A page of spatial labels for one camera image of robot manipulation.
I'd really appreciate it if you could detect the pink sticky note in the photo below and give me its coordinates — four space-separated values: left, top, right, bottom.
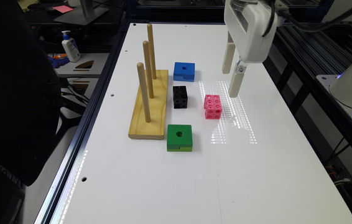
54 5 73 14

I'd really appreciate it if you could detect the blue square block with hole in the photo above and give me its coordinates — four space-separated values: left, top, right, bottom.
173 62 195 82

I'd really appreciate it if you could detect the green square block with hole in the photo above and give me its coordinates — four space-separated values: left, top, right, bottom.
167 124 193 152

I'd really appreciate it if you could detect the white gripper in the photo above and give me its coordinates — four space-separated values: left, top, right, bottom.
222 0 285 98

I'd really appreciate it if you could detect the white lotion pump bottle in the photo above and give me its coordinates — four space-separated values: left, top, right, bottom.
62 30 81 62

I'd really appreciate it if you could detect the black office chair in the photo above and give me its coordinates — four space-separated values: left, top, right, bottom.
0 0 85 187

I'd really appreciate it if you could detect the middle wooden peg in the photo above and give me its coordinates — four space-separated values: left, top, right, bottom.
142 40 154 98

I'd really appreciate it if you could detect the black linking cube block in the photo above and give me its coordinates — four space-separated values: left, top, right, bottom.
173 86 188 109

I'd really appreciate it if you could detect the wooden peg board base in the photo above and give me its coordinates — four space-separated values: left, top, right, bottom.
128 70 169 140

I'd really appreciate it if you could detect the front wooden peg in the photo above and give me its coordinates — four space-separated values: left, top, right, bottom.
137 62 151 123

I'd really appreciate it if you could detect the grey monitor stand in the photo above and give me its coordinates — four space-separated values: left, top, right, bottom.
54 0 108 26

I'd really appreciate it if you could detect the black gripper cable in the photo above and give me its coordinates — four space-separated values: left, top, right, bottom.
261 0 352 38

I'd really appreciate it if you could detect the wooden peg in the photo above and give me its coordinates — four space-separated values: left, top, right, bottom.
147 23 157 80
142 40 154 98
137 62 151 123

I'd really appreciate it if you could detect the blue tool on side table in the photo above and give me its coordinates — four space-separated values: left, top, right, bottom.
49 54 70 68

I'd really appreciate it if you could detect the pink linking cube block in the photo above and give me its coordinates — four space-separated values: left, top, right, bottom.
204 95 223 119

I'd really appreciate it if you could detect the rear wooden peg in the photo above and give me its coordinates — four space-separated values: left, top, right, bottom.
147 23 157 80

